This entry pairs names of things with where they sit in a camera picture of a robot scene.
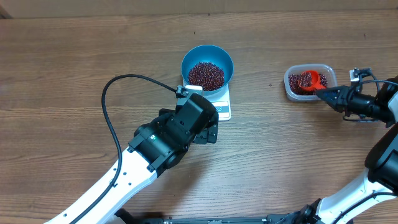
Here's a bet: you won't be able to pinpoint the clear plastic container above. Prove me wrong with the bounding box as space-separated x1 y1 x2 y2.
284 63 338 102

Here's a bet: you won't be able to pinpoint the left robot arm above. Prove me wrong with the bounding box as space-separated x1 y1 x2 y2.
50 93 218 223

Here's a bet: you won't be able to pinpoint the red measuring scoop blue handle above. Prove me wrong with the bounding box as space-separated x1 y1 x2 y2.
298 70 326 91

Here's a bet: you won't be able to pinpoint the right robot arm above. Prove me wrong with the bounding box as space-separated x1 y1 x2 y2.
295 78 397 223

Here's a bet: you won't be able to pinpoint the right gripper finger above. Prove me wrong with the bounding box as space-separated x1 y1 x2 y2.
315 86 350 99
323 97 345 113

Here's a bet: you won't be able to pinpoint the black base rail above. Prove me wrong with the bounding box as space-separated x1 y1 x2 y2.
115 205 312 224

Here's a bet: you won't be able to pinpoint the blue bowl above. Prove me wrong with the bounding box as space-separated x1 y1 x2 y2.
180 45 234 86

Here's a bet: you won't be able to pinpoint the red beans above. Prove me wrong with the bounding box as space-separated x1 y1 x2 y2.
188 62 224 91

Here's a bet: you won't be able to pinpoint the white kitchen scale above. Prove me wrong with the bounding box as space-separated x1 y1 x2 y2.
183 81 232 121

